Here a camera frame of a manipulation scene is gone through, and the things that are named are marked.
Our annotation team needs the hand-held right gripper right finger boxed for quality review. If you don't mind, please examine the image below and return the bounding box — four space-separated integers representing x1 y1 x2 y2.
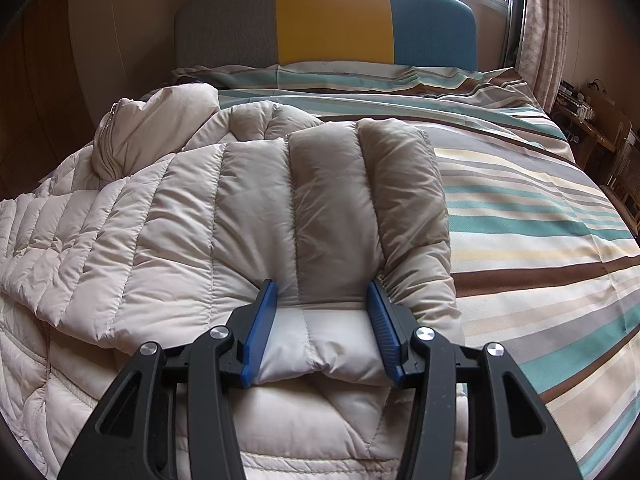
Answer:
366 279 583 480

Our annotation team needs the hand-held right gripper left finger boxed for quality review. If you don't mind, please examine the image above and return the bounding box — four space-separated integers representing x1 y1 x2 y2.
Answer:
57 279 279 480

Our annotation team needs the beige down jacket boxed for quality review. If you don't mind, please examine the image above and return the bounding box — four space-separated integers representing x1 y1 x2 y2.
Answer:
0 85 468 480

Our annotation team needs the striped bed cover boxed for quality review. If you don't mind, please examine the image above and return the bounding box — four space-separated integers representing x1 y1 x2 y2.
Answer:
165 60 640 480

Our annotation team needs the wooden rattan chair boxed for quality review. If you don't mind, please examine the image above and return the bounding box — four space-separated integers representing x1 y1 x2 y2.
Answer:
600 130 640 233

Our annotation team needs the group of small bottles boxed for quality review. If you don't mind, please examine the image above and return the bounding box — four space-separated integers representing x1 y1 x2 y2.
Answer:
559 80 597 122

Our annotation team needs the wooden side table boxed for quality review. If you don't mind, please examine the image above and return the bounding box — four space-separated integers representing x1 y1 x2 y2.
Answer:
550 80 632 163

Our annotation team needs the grey yellow blue headboard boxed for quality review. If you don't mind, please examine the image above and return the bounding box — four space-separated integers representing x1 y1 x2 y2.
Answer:
174 0 477 68

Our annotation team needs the brown wooden wardrobe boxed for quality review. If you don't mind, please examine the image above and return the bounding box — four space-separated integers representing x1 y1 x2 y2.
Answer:
0 0 96 201

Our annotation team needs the beige patterned curtain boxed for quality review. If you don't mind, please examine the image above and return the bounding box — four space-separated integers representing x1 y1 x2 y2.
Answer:
515 0 571 111

